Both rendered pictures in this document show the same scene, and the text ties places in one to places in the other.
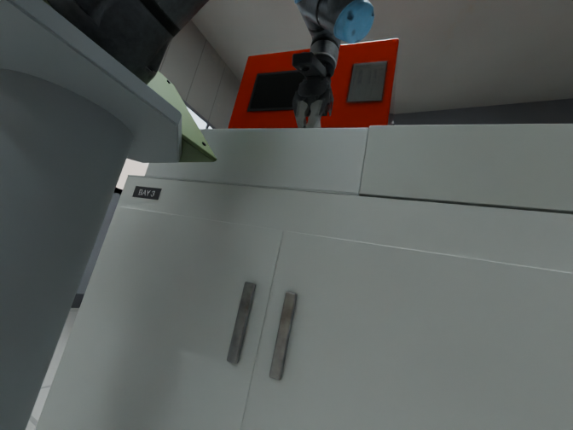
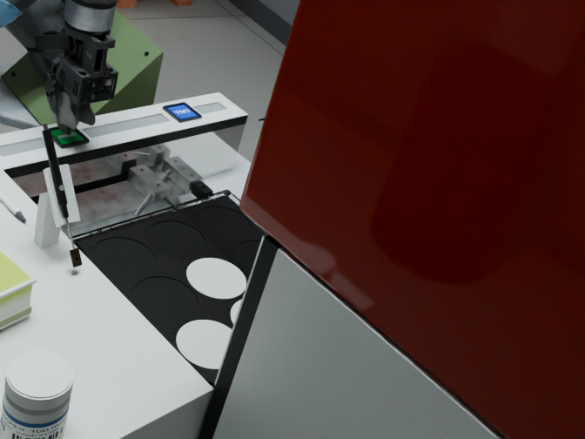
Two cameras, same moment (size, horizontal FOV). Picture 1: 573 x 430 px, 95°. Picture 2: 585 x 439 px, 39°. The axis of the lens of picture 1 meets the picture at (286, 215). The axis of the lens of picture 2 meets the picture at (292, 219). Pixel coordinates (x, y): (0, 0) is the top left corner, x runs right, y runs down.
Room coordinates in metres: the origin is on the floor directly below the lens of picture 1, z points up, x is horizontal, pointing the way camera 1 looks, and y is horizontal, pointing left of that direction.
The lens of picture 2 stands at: (1.22, -1.08, 1.74)
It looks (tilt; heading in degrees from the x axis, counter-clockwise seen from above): 34 degrees down; 102
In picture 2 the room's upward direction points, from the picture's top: 19 degrees clockwise
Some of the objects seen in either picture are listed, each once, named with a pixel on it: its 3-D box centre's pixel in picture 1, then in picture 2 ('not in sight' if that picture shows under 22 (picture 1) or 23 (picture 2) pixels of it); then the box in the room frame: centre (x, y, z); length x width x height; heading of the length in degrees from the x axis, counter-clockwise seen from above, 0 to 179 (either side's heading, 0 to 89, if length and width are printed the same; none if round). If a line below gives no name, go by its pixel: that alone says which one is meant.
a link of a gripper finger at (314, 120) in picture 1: (315, 123); (67, 117); (0.57, -0.02, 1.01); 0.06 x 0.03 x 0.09; 158
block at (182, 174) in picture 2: not in sight; (182, 173); (0.73, 0.15, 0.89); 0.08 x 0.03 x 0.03; 158
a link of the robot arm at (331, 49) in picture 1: (321, 60); (90, 12); (0.58, 0.00, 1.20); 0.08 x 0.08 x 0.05
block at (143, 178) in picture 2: not in sight; (148, 183); (0.70, 0.07, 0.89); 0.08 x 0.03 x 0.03; 158
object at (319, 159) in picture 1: (249, 164); (119, 156); (0.61, 0.12, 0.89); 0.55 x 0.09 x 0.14; 68
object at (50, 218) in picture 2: not in sight; (57, 212); (0.73, -0.27, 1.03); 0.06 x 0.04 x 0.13; 158
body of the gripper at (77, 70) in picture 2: (317, 88); (85, 60); (0.58, -0.01, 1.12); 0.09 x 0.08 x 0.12; 158
